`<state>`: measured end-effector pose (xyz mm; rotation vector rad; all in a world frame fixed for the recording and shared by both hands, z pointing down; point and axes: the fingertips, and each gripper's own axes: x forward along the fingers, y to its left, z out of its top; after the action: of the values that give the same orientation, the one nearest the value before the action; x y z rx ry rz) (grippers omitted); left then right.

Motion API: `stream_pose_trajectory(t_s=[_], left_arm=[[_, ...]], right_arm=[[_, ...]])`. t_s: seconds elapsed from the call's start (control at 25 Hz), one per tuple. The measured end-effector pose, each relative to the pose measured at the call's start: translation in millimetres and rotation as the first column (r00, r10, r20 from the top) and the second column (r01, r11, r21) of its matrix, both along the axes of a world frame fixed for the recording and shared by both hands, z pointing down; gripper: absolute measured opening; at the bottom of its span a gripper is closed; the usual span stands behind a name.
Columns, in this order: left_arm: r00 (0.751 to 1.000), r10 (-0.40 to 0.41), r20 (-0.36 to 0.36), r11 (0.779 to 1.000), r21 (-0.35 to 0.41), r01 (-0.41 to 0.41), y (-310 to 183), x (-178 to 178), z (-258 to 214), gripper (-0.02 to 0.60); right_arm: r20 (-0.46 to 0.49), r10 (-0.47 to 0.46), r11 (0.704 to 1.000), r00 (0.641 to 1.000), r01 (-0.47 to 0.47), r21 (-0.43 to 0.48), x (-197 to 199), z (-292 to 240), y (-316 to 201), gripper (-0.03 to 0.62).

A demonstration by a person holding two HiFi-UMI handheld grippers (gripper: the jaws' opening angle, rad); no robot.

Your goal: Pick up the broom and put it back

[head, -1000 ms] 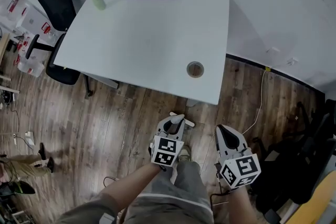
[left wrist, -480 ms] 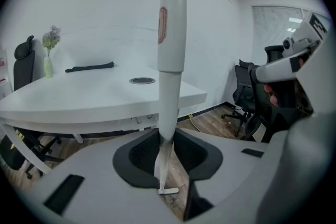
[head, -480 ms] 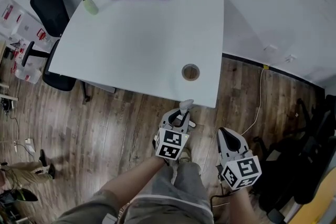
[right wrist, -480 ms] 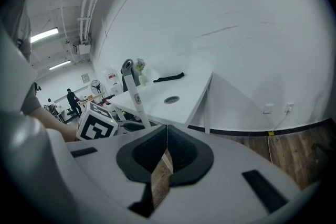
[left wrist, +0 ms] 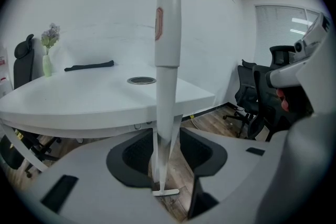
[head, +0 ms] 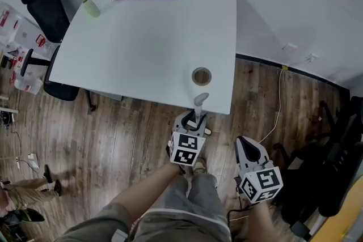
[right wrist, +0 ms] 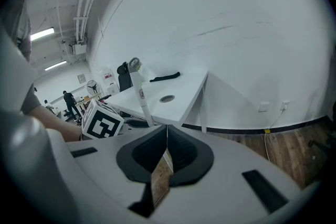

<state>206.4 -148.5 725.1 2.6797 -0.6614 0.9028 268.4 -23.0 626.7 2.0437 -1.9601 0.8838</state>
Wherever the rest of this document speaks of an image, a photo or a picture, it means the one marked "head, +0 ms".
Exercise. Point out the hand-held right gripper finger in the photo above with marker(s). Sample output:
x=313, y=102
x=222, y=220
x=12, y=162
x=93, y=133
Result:
x=262, y=157
x=241, y=158

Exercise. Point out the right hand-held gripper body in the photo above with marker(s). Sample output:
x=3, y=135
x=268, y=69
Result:
x=262, y=182

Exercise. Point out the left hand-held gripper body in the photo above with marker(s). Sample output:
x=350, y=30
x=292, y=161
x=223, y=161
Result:
x=184, y=150

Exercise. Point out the white broom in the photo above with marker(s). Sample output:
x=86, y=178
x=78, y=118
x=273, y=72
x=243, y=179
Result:
x=198, y=106

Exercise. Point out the person's left forearm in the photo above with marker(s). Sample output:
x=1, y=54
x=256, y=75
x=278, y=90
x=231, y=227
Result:
x=147, y=187

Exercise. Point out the person's right forearm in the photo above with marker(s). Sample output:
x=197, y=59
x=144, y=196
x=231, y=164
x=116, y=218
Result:
x=263, y=221

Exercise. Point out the person's right shoe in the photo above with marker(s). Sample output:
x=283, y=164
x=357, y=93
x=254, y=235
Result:
x=200, y=165

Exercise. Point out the person's grey trousers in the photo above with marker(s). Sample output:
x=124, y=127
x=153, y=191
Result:
x=204, y=192

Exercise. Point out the black mesh office chair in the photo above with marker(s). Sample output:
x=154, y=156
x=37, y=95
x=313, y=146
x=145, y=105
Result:
x=326, y=167

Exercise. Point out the person's grey shirt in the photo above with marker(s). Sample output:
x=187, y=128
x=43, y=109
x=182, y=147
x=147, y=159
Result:
x=181, y=225

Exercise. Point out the white table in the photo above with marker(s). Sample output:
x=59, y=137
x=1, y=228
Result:
x=147, y=45

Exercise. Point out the yellow chair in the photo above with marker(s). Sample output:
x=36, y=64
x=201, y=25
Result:
x=348, y=212

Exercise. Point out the pale green vase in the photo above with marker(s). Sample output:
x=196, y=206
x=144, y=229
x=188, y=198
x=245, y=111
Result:
x=92, y=8

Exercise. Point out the cluster of clear water jugs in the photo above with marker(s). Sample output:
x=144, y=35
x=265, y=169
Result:
x=28, y=85

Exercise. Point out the black office chair with headrest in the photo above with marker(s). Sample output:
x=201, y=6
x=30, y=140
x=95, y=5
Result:
x=48, y=11

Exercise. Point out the clear water dispenser bottle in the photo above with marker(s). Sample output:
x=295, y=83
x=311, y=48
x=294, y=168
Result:
x=8, y=22

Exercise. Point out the white wall socket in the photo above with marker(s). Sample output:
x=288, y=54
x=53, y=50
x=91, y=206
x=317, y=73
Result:
x=312, y=58

